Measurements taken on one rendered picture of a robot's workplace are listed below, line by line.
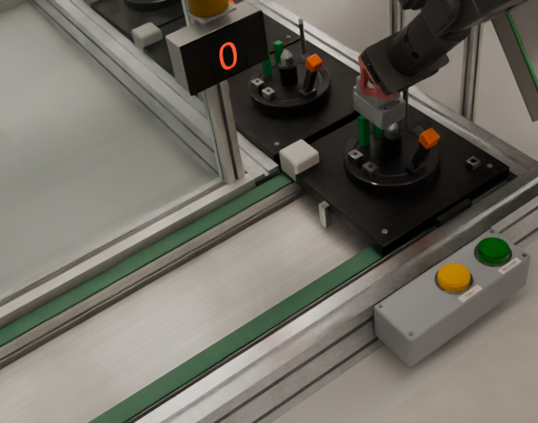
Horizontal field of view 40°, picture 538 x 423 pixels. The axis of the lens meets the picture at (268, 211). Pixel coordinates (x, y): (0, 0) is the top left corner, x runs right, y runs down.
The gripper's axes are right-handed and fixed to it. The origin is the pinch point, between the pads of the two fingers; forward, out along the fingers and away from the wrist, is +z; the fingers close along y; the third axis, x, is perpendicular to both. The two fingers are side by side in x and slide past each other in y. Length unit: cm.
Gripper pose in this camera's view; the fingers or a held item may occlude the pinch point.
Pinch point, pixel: (378, 81)
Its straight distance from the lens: 105.9
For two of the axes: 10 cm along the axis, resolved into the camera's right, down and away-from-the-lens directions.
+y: -8.2, 4.6, -3.4
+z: -2.8, 2.0, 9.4
